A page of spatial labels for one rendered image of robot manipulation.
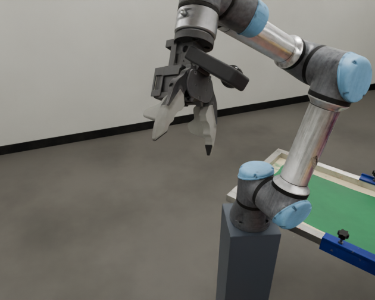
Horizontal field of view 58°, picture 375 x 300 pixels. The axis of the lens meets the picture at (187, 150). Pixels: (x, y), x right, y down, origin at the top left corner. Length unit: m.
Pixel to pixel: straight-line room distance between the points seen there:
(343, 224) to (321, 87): 0.93
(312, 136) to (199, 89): 0.49
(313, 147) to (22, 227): 2.71
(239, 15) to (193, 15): 0.11
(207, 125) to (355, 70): 0.46
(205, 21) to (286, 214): 0.63
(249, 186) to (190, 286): 1.55
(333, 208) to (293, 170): 0.83
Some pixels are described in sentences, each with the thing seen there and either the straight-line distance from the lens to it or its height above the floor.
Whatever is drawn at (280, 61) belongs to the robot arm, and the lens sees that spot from 1.01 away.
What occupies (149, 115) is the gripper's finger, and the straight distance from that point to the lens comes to 0.55.
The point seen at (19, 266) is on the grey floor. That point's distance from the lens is 2.97.
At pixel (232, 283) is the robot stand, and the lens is 1.41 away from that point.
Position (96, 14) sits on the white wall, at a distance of 3.95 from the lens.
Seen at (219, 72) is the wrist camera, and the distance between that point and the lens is 0.55.
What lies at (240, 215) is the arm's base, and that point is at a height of 1.25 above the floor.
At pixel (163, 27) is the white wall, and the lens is 4.14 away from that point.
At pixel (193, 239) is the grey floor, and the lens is 2.87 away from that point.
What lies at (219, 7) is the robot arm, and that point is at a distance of 0.65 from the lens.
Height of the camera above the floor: 2.06
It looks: 31 degrees down
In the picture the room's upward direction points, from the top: straight up
